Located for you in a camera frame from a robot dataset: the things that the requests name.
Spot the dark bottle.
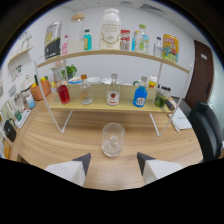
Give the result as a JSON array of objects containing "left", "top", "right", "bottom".
[{"left": 165, "top": 98, "right": 177, "bottom": 112}]

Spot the white notebook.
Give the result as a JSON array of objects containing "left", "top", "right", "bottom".
[{"left": 168, "top": 106, "right": 193, "bottom": 132}]

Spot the white bottle with red cap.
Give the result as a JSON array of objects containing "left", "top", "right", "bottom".
[{"left": 148, "top": 74, "right": 158, "bottom": 89}]

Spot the teal liquid bottle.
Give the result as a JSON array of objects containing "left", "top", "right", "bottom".
[{"left": 83, "top": 29, "right": 93, "bottom": 52}]

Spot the white and blue bottle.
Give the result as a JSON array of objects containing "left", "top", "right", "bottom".
[{"left": 25, "top": 94, "right": 37, "bottom": 110}]

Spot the plain white bowl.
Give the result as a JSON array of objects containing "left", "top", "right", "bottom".
[{"left": 86, "top": 76, "right": 102, "bottom": 85}]

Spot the large white milk bottle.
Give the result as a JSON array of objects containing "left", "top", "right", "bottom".
[{"left": 99, "top": 8, "right": 122, "bottom": 51}]

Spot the yellow cartoon print can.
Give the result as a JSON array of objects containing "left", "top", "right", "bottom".
[{"left": 162, "top": 33, "right": 180, "bottom": 63}]

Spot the black handbag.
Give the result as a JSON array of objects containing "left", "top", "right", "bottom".
[{"left": 3, "top": 118, "right": 18, "bottom": 143}]

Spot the orange basket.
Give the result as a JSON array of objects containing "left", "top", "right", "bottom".
[{"left": 29, "top": 77, "right": 52, "bottom": 102}]

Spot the glass jar with cork lid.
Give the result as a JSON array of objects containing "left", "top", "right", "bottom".
[{"left": 67, "top": 13, "right": 86, "bottom": 54}]

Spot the slim blue bottle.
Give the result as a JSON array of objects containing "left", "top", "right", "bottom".
[{"left": 131, "top": 30, "right": 139, "bottom": 52}]

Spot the small pink bottle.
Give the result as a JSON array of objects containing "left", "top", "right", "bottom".
[{"left": 61, "top": 34, "right": 70, "bottom": 56}]

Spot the red liquid bottle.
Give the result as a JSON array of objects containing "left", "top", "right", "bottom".
[{"left": 55, "top": 79, "right": 72, "bottom": 105}]

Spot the clear bottle with green cap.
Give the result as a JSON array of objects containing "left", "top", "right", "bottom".
[{"left": 135, "top": 23, "right": 150, "bottom": 55}]

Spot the wooden wall shelf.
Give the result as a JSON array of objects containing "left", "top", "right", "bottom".
[{"left": 7, "top": 46, "right": 34, "bottom": 66}]

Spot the small clear water bottle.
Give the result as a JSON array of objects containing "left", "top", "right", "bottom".
[{"left": 153, "top": 36, "right": 164, "bottom": 58}]

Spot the brown door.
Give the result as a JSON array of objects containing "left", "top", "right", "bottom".
[{"left": 184, "top": 39, "right": 214, "bottom": 109}]

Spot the white frame wooden shelf rack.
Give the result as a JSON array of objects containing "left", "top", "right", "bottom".
[{"left": 34, "top": 49, "right": 194, "bottom": 138}]

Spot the wide white bowl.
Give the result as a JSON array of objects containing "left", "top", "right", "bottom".
[{"left": 101, "top": 77, "right": 123, "bottom": 85}]

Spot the white bowl with blue rim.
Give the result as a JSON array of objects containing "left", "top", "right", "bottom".
[{"left": 68, "top": 76, "right": 83, "bottom": 85}]

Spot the round blue liquid bottle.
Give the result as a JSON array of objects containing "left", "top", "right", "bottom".
[{"left": 132, "top": 76, "right": 148, "bottom": 108}]

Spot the black chair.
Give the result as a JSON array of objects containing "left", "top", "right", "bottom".
[{"left": 187, "top": 100, "right": 224, "bottom": 163}]

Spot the clear glass tumbler with ice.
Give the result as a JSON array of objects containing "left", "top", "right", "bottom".
[{"left": 101, "top": 122, "right": 126, "bottom": 158}]

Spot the green potted plant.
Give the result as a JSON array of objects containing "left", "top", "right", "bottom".
[{"left": 61, "top": 64, "right": 78, "bottom": 81}]

